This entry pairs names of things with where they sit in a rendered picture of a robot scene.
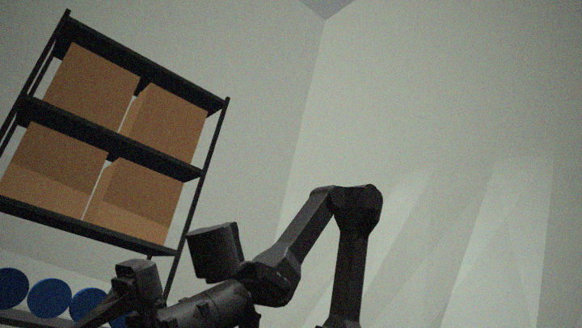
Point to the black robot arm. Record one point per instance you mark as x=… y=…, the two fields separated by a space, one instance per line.
x=271 y=278

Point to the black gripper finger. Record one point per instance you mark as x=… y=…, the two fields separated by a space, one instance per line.
x=120 y=300

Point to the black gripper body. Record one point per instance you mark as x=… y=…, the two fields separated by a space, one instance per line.
x=197 y=311

